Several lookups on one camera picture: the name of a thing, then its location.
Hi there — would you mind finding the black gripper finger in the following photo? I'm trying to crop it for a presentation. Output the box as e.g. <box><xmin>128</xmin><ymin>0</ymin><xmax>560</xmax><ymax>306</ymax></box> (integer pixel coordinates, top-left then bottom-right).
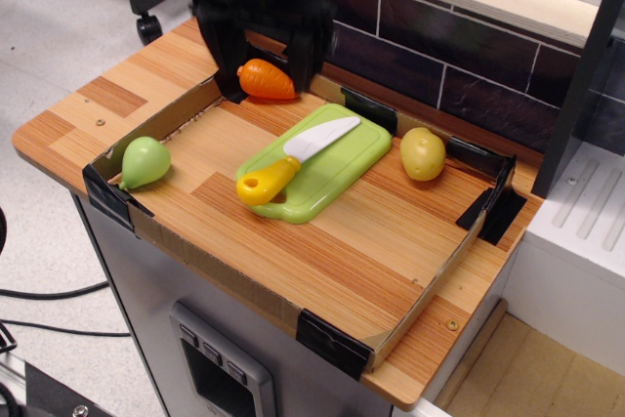
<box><xmin>285</xmin><ymin>25</ymin><xmax>334</xmax><ymax>94</ymax></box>
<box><xmin>198</xmin><ymin>21</ymin><xmax>248</xmax><ymax>101</ymax></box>

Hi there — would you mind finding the yellow-handled white toy knife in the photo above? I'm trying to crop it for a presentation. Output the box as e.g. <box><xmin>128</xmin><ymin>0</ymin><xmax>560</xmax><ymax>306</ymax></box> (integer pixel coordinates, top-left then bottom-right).
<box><xmin>236</xmin><ymin>116</ymin><xmax>361</xmax><ymax>206</ymax></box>

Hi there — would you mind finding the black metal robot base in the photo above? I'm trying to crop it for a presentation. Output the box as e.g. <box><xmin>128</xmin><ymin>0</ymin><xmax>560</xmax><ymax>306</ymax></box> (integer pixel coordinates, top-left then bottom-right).
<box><xmin>0</xmin><ymin>328</ymin><xmax>118</xmax><ymax>417</ymax></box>

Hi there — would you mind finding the green plastic cutting board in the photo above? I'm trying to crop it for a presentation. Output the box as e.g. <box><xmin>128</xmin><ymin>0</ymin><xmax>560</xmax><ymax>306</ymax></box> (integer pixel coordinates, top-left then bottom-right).
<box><xmin>236</xmin><ymin>104</ymin><xmax>392</xmax><ymax>224</ymax></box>

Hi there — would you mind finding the cardboard fence with black tape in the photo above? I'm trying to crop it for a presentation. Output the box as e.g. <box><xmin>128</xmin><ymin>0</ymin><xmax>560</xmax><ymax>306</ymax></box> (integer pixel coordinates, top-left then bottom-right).
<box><xmin>82</xmin><ymin>40</ymin><xmax>529</xmax><ymax>382</ymax></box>

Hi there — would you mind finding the orange toy carrot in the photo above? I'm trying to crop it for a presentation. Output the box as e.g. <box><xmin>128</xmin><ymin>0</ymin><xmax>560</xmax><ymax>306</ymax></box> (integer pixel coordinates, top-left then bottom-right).
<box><xmin>236</xmin><ymin>59</ymin><xmax>298</xmax><ymax>100</ymax></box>

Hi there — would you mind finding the green toy pear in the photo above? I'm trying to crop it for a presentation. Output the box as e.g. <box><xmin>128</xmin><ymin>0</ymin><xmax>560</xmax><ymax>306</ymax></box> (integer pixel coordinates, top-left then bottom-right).
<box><xmin>119</xmin><ymin>136</ymin><xmax>172</xmax><ymax>190</ymax></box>

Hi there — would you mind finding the yellow toy potato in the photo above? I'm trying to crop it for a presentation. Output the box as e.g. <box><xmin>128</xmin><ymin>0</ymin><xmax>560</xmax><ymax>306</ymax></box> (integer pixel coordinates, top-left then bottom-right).
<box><xmin>400</xmin><ymin>127</ymin><xmax>446</xmax><ymax>182</ymax></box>

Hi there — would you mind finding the grey toy oven front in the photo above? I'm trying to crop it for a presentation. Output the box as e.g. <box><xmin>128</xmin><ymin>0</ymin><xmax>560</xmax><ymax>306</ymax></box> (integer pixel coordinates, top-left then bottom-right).
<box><xmin>169</xmin><ymin>303</ymin><xmax>277</xmax><ymax>416</ymax></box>

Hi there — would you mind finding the white toy sink counter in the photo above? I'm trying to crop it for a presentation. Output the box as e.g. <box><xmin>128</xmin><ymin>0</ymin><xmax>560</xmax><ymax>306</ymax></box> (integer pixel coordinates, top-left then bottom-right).
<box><xmin>503</xmin><ymin>144</ymin><xmax>624</xmax><ymax>373</ymax></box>

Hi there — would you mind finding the dark vertical post right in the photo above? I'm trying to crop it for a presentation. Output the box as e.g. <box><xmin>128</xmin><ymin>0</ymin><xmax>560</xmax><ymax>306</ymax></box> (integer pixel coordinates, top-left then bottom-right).
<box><xmin>531</xmin><ymin>0</ymin><xmax>624</xmax><ymax>198</ymax></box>

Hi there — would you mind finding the black floor cable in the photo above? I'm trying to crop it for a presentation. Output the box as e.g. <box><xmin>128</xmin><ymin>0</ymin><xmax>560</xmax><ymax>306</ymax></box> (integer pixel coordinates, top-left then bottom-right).
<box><xmin>0</xmin><ymin>280</ymin><xmax>110</xmax><ymax>300</ymax></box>
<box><xmin>0</xmin><ymin>318</ymin><xmax>132</xmax><ymax>338</ymax></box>

